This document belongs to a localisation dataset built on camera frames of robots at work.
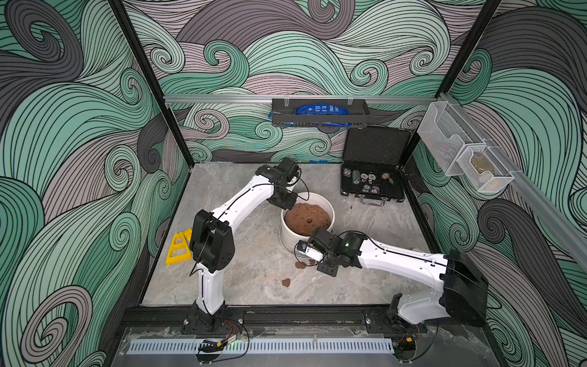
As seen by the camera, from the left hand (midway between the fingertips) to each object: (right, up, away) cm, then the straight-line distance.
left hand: (290, 201), depth 86 cm
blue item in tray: (+14, +38, +6) cm, 41 cm away
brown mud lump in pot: (+5, -7, 0) cm, 9 cm away
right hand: (+14, -20, -5) cm, 24 cm away
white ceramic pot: (0, -13, -7) cm, 14 cm away
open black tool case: (+41, +14, +28) cm, 52 cm away
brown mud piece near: (-2, -29, -5) cm, 30 cm away
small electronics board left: (-25, -44, -18) cm, 54 cm away
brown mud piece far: (+4, -24, -1) cm, 24 cm away
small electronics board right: (+37, -45, -16) cm, 60 cm away
